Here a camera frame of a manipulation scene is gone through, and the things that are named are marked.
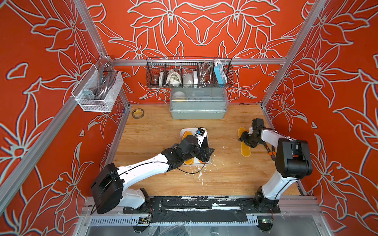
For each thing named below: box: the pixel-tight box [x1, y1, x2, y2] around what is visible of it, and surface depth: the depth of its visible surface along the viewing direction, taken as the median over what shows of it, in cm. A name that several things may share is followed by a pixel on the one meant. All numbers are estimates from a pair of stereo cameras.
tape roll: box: [131, 108, 145, 119], surface depth 116 cm
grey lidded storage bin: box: [169, 87, 229, 120], surface depth 102 cm
